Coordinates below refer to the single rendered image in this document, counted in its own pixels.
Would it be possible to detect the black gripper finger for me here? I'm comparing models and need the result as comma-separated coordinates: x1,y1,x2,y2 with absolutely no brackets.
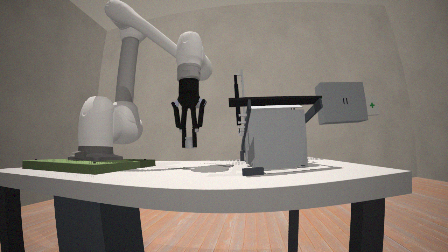
189,97,206,147
171,98,188,148

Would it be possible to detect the grey cylinder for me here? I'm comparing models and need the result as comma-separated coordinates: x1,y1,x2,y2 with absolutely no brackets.
185,137,194,148

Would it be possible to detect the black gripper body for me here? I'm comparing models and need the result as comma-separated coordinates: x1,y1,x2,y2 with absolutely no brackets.
177,78,200,109

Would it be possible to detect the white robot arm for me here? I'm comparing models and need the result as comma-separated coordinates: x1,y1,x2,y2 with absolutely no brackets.
68,0,212,161

